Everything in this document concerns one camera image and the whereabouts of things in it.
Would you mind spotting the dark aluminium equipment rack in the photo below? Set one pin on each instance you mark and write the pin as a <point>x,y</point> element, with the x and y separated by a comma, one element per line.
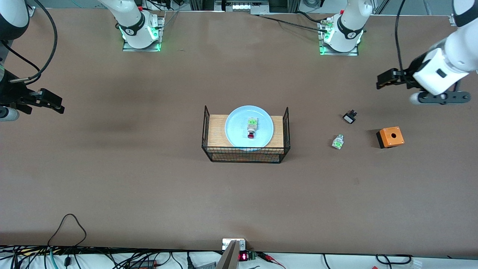
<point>242,6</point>

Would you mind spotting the wooden shelf board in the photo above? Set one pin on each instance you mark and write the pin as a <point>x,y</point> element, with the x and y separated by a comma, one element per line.
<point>216,130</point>

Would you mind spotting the black power adapter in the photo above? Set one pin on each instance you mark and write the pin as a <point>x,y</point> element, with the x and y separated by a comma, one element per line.
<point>143,263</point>

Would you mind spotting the aluminium corner bracket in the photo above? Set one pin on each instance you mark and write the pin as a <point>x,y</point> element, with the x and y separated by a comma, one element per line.
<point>31,11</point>

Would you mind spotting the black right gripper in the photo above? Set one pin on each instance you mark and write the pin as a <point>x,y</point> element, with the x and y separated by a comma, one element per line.
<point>10,91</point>

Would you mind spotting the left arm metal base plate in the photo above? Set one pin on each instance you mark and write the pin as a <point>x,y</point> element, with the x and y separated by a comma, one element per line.
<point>353,52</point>

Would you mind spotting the light blue round plate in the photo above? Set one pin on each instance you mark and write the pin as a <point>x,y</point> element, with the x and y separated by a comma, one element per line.
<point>235,127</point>

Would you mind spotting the red digit display module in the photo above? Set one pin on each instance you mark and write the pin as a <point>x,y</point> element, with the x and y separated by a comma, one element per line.
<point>243,257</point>

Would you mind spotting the small metal mounting bracket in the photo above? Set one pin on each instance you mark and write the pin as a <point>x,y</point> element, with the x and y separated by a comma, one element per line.
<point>226,244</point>

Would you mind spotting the grey camera mount pole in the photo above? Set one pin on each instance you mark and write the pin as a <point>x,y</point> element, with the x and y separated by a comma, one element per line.
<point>228,259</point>

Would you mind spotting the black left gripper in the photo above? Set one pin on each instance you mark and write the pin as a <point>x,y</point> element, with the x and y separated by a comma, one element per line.
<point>408,75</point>

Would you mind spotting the black white-faced push button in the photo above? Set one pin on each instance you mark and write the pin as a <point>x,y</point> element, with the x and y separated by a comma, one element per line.
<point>349,119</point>

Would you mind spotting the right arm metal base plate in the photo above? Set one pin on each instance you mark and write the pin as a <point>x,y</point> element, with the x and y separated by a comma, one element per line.
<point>129,48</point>

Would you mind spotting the red push button switch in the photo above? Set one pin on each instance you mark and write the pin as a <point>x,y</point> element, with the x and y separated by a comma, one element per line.
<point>252,127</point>

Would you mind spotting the aluminium frame rail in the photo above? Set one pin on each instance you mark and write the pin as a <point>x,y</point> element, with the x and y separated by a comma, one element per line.
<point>453,20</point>

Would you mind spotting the green push button switch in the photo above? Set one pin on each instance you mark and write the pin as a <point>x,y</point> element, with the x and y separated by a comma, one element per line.
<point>338,142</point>

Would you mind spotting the red clip test leads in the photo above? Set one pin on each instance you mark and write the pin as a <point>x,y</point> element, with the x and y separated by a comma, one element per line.
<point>267,257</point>

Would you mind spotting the orange button enclosure box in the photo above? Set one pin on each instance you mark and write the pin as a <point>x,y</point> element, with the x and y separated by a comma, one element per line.
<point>391,137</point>

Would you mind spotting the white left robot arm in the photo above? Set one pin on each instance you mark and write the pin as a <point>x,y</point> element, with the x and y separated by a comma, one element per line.
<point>349,26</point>

